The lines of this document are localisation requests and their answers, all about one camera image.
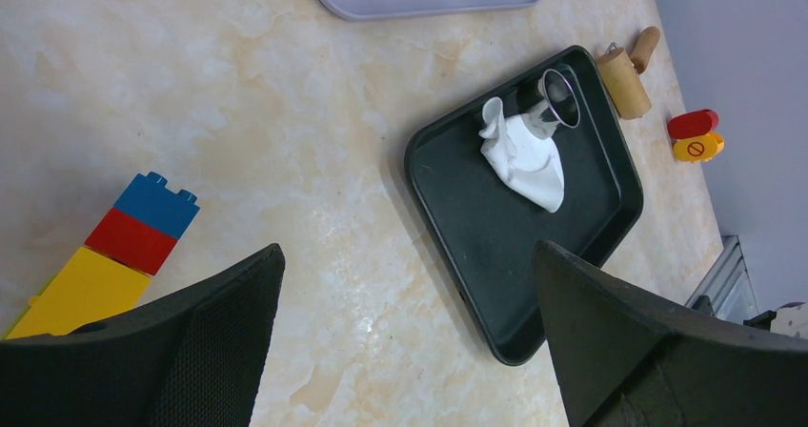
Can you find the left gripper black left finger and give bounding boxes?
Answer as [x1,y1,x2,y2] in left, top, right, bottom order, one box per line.
[1,244,285,426]

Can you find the black baking tray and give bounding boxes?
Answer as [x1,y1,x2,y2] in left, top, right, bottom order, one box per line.
[404,45,644,366]

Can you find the yellow red blue toy block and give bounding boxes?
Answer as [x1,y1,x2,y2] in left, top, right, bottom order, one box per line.
[5,172,200,339]

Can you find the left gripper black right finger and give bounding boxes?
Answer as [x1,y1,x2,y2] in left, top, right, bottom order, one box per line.
[535,241,807,426]

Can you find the wooden dough roller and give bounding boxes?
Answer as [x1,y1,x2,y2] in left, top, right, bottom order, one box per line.
[596,26,661,120]

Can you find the clear glass cup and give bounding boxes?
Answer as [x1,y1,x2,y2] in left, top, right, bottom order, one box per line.
[516,69,581,139]

